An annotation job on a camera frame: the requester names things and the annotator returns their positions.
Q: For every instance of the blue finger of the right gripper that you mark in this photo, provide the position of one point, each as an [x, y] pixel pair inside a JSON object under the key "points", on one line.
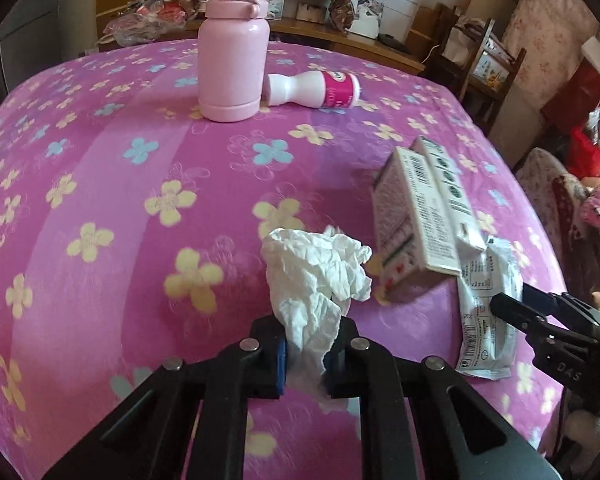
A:
{"points": [[528, 321], [539, 300]]}

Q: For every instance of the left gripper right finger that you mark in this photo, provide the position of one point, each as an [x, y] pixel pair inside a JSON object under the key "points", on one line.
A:
{"points": [[345, 362]]}

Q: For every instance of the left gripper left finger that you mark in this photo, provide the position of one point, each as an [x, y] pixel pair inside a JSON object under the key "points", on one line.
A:
{"points": [[266, 374]]}

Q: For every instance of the silver foil wrapper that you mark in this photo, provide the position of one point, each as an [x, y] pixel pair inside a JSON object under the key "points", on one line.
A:
{"points": [[489, 344]]}

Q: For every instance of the white tissue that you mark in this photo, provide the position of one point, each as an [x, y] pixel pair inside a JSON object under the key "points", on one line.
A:
{"points": [[313, 278]]}

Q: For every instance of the green white milk carton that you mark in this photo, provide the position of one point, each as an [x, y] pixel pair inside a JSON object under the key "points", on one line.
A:
{"points": [[464, 225]]}

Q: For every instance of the rainbow logo medicine box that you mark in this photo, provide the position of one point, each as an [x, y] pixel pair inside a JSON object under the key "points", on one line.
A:
{"points": [[412, 231]]}

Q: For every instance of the floral covered sofa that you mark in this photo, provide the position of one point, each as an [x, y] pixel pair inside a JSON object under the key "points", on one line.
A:
{"points": [[569, 210]]}

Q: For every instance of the red bag by window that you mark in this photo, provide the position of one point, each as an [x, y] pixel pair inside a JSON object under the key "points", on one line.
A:
{"points": [[583, 158]]}

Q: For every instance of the pink floral tablecloth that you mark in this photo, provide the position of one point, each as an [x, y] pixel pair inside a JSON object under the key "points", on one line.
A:
{"points": [[131, 227]]}

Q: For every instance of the wooden chair stack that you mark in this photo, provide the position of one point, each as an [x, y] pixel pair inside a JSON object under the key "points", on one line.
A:
{"points": [[467, 57]]}

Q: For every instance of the white pink yogurt bottle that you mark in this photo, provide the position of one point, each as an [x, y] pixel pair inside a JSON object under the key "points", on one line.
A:
{"points": [[313, 89]]}

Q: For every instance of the pink floral mattress cover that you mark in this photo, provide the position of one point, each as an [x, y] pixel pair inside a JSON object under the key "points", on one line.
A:
{"points": [[552, 33]]}

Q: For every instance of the pink thermos bottle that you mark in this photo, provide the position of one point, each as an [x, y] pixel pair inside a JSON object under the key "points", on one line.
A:
{"points": [[232, 48]]}

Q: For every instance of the wooden tv cabinet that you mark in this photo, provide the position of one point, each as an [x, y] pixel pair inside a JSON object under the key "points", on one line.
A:
{"points": [[323, 38]]}

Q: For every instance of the grey refrigerator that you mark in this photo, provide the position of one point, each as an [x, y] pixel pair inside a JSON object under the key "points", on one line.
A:
{"points": [[39, 34]]}

